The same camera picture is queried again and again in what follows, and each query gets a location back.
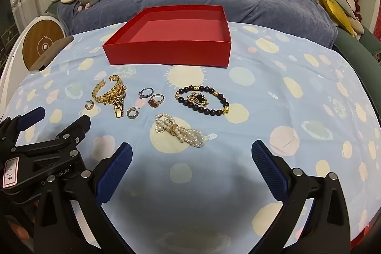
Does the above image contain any dark bead bracelet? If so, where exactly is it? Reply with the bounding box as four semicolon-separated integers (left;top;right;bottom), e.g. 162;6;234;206
174;86;230;116

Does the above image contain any green sofa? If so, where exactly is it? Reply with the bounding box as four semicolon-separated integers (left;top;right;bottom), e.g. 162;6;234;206
45;0;381;64

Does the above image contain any gold leaf bracelet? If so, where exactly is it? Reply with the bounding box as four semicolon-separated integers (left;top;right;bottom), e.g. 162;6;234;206
92;80;120;106

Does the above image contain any red cardboard box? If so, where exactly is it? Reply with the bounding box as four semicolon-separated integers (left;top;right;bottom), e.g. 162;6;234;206
102;5;232;68

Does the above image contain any black clover gold chain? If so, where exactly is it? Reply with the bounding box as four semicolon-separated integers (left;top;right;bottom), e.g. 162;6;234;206
187;92;210;107

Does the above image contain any silver ring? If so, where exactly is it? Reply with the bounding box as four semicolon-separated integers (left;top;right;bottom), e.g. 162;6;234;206
137;88;155;99

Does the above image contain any gold cushion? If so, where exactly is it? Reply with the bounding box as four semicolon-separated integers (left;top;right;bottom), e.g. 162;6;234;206
315;0;358;39

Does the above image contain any blue printed tablecloth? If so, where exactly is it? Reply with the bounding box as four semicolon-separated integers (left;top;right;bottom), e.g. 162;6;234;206
0;20;381;254

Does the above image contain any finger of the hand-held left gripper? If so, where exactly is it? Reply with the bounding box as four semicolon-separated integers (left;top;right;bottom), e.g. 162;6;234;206
0;107;46;147
45;114;91;153

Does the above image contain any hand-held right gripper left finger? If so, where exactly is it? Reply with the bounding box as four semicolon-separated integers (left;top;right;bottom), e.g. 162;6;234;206
34;142;133;254

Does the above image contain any brown flat case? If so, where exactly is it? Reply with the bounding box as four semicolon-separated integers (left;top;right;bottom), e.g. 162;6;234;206
28;36;74;73

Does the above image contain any beige plush toy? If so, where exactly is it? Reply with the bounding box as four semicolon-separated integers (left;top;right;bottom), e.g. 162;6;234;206
347;16;365;34

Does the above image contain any white pearl bracelet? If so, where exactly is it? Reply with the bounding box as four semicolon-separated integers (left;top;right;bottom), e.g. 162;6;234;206
155;113;206;149

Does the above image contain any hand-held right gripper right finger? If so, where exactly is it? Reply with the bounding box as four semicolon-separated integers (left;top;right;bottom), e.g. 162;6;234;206
251;140;351;254

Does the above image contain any gold ring with red stone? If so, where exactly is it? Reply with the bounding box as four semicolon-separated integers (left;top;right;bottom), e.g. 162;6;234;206
148;94;165;108

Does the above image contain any round white wooden appliance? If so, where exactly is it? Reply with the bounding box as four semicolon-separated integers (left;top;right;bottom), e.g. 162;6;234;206
0;15;65;88

